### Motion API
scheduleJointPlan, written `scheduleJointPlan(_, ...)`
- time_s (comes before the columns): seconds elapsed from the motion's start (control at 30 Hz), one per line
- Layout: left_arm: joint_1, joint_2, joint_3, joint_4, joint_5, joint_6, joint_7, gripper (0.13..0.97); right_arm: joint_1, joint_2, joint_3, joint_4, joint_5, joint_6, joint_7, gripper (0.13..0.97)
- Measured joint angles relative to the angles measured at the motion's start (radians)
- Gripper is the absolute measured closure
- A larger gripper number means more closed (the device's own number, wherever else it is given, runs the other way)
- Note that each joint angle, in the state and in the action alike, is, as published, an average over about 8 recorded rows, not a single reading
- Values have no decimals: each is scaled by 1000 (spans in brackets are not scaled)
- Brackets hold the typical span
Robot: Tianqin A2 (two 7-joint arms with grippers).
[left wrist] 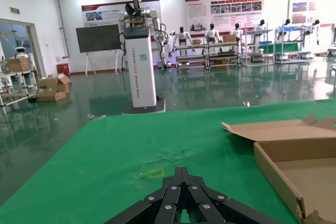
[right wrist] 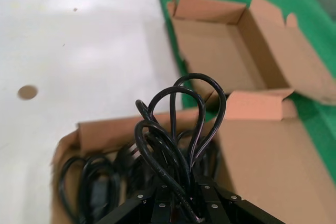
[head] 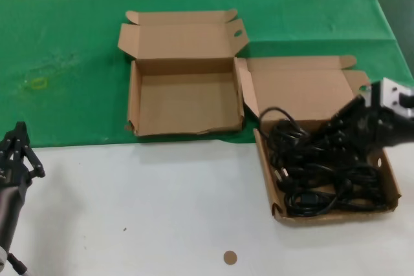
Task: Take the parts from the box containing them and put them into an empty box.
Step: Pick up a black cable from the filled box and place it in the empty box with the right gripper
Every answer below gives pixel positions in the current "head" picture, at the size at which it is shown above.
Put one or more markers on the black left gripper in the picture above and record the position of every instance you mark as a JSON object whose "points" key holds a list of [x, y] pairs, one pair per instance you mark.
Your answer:
{"points": [[11, 198]]}

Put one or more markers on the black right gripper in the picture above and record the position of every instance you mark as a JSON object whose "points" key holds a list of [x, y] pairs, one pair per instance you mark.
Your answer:
{"points": [[391, 127]]}

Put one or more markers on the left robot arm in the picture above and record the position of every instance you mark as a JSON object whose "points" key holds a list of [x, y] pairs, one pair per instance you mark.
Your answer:
{"points": [[2, 255]]}

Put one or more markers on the cardboard box with round hole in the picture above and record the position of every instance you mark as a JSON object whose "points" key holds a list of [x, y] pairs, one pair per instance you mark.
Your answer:
{"points": [[300, 85]]}

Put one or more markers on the cardboard box with oval hole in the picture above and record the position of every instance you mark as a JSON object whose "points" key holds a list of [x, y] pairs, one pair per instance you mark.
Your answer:
{"points": [[187, 101]]}

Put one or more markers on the green table cloth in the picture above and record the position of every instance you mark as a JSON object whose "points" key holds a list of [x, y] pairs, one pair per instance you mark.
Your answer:
{"points": [[64, 30]]}

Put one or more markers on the brown round paper disc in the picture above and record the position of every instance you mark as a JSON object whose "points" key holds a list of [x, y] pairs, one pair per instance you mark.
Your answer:
{"points": [[230, 258]]}

